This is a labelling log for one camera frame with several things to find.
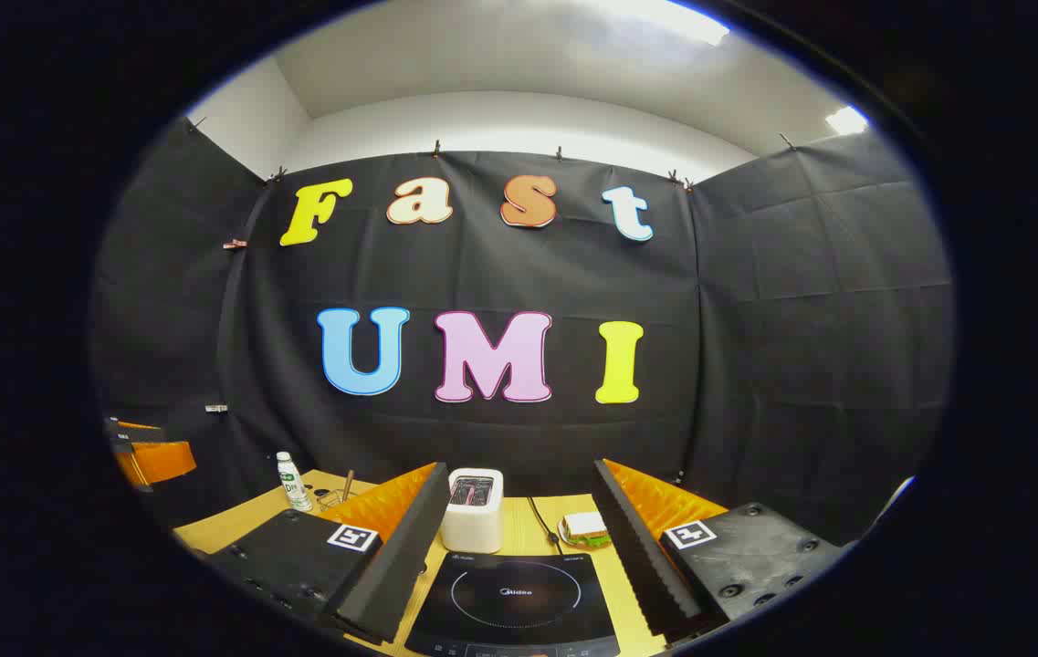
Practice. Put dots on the black induction cooktop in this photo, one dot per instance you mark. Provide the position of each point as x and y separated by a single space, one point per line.
482 620

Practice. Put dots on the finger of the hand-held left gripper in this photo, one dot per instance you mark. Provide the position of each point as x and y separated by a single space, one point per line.
158 461

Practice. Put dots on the ceiling light panel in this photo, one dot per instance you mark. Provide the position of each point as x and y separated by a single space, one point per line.
847 119

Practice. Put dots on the small white plate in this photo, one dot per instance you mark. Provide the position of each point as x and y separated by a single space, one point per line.
562 533

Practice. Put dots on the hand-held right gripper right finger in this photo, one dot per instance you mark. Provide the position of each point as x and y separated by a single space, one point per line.
637 557

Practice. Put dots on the white bottle with green label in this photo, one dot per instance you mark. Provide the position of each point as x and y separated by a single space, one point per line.
295 488

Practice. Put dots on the sandwich with lettuce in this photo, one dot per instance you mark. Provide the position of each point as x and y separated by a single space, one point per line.
584 525

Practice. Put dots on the white toaster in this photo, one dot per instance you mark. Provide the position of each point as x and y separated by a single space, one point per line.
473 529

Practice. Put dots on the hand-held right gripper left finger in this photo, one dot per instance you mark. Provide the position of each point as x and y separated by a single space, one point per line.
409 566

